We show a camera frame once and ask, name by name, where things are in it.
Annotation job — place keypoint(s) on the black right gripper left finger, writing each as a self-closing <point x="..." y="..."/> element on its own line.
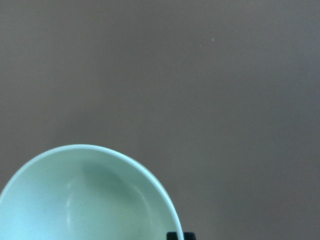
<point x="172" y="236"/>

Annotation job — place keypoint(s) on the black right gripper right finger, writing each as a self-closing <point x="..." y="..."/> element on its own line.
<point x="189" y="236"/>

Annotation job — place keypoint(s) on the light green bowl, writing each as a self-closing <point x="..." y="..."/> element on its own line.
<point x="86" y="192"/>

